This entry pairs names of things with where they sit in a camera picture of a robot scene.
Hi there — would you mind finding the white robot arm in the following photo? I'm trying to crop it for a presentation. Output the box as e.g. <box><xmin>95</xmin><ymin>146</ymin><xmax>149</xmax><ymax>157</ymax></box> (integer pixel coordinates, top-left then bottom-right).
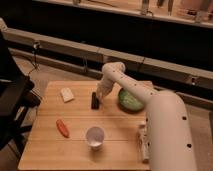
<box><xmin>96</xmin><ymin>62</ymin><xmax>198</xmax><ymax>171</ymax></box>

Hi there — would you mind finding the green bowl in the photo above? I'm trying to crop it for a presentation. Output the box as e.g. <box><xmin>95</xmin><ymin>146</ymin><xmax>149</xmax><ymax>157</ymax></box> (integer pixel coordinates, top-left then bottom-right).
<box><xmin>118</xmin><ymin>88</ymin><xmax>144</xmax><ymax>112</ymax></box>

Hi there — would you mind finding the white sponge block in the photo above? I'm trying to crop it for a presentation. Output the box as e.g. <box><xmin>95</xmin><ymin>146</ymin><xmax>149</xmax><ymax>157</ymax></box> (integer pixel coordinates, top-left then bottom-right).
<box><xmin>60</xmin><ymin>88</ymin><xmax>74</xmax><ymax>103</ymax></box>

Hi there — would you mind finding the clear plastic cup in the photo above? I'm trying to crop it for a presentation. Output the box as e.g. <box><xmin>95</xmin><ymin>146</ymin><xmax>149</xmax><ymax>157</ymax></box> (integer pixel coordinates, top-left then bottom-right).
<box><xmin>86</xmin><ymin>127</ymin><xmax>105</xmax><ymax>150</ymax></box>

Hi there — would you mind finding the orange carrot toy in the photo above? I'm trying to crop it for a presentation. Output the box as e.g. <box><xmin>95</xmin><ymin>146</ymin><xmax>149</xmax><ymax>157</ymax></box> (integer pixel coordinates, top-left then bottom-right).
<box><xmin>56</xmin><ymin>120</ymin><xmax>69</xmax><ymax>138</ymax></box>

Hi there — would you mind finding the black office chair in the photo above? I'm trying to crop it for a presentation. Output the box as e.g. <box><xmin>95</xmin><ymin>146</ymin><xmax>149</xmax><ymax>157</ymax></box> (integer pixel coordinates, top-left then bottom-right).
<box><xmin>0</xmin><ymin>31</ymin><xmax>40</xmax><ymax>153</ymax></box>

